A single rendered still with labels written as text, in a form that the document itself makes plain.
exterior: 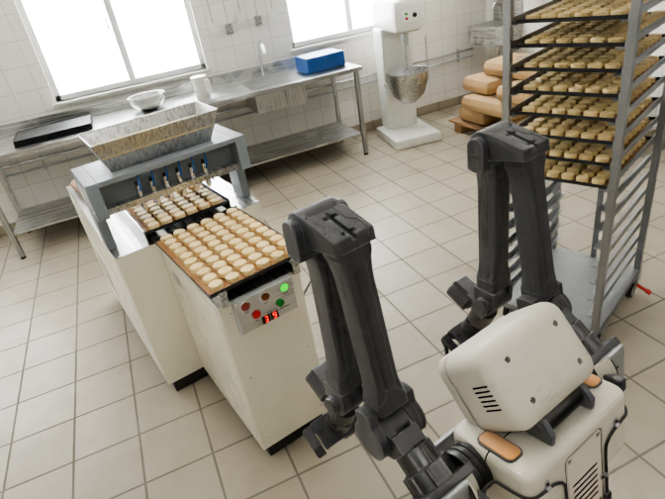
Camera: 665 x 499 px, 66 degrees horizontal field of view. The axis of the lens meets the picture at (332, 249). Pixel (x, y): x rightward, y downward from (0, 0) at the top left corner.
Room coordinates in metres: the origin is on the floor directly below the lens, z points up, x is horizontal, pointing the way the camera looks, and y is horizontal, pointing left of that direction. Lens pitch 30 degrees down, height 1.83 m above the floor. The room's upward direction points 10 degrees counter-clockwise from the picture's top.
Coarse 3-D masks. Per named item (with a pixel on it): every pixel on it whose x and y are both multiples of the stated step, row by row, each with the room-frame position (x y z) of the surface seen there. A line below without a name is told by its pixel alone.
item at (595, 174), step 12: (636, 144) 2.16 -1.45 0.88; (624, 156) 2.04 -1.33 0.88; (552, 168) 2.06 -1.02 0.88; (564, 168) 2.03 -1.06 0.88; (576, 168) 2.00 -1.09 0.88; (588, 168) 1.99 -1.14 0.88; (600, 168) 2.00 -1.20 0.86; (576, 180) 1.92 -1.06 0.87; (588, 180) 1.90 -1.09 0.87; (600, 180) 1.85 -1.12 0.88
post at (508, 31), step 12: (504, 0) 2.12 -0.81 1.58; (504, 12) 2.12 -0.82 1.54; (504, 24) 2.12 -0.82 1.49; (504, 36) 2.12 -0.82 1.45; (504, 48) 2.12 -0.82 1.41; (504, 60) 2.12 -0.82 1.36; (504, 72) 2.12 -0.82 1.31; (504, 84) 2.12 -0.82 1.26; (504, 96) 2.12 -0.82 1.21; (504, 108) 2.12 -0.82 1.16; (504, 120) 2.12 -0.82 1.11
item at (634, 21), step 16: (640, 0) 1.77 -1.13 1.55; (640, 16) 1.78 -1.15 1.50; (624, 64) 1.79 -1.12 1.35; (624, 80) 1.79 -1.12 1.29; (624, 96) 1.78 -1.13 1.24; (624, 112) 1.78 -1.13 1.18; (624, 128) 1.78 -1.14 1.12; (608, 192) 1.79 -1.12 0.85; (608, 208) 1.79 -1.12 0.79; (608, 224) 1.78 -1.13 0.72; (608, 240) 1.78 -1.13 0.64; (608, 256) 1.78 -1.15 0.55; (592, 320) 1.79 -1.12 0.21
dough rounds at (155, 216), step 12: (180, 192) 2.47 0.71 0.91; (192, 192) 2.44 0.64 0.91; (204, 192) 2.39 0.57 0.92; (156, 204) 2.39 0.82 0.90; (168, 204) 2.31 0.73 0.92; (180, 204) 2.29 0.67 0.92; (192, 204) 2.27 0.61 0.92; (204, 204) 2.23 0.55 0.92; (216, 204) 2.25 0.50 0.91; (132, 216) 2.29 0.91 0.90; (144, 216) 2.22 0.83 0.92; (156, 216) 2.22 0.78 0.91; (168, 216) 2.17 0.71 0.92; (180, 216) 2.16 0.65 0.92; (144, 228) 2.13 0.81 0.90
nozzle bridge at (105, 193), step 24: (216, 144) 2.28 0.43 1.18; (240, 144) 2.34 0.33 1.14; (72, 168) 2.29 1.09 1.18; (96, 168) 2.22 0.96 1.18; (144, 168) 2.12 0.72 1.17; (168, 168) 2.25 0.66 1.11; (216, 168) 2.33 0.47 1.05; (240, 168) 2.34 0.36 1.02; (96, 192) 2.01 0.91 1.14; (120, 192) 2.14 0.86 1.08; (144, 192) 2.18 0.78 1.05; (168, 192) 2.18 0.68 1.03; (240, 192) 2.44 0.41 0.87; (96, 216) 2.00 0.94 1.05
